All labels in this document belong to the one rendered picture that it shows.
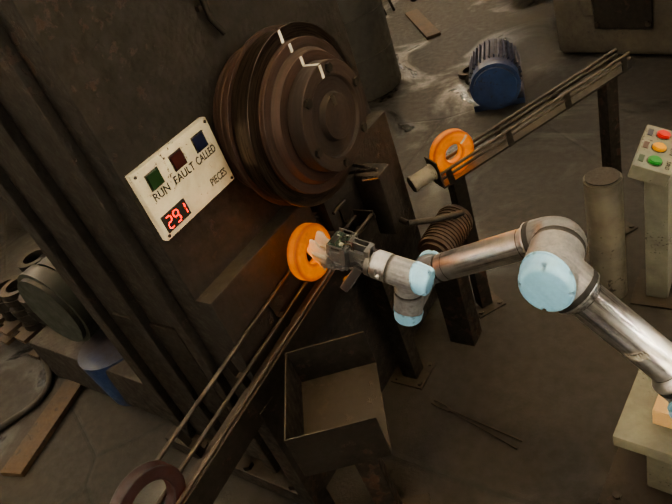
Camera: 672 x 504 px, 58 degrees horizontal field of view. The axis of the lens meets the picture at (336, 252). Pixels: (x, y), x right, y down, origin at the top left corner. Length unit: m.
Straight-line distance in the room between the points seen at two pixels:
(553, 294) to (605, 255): 1.03
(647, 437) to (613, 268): 0.80
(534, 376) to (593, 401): 0.21
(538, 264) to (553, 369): 1.01
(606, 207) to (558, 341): 0.51
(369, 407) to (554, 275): 0.54
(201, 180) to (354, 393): 0.64
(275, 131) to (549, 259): 0.69
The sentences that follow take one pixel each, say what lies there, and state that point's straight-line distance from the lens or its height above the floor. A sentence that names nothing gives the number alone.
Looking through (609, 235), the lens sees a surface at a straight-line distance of 2.25.
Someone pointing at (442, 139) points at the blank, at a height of 0.78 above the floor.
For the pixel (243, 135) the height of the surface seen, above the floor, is 1.19.
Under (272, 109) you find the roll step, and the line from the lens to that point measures 1.47.
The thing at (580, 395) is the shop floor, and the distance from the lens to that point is 2.18.
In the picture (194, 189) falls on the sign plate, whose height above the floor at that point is 1.11.
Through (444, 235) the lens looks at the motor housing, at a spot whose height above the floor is 0.52.
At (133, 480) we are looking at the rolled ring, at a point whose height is 0.77.
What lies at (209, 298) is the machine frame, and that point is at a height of 0.87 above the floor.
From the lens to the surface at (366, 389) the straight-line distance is 1.51.
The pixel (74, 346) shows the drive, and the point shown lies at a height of 0.25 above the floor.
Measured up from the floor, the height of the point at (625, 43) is 0.10.
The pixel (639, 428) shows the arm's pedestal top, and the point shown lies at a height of 0.30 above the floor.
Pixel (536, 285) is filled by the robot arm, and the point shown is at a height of 0.85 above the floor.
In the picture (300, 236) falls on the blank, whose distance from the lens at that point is 1.56.
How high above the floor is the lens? 1.72
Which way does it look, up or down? 34 degrees down
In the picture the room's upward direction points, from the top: 22 degrees counter-clockwise
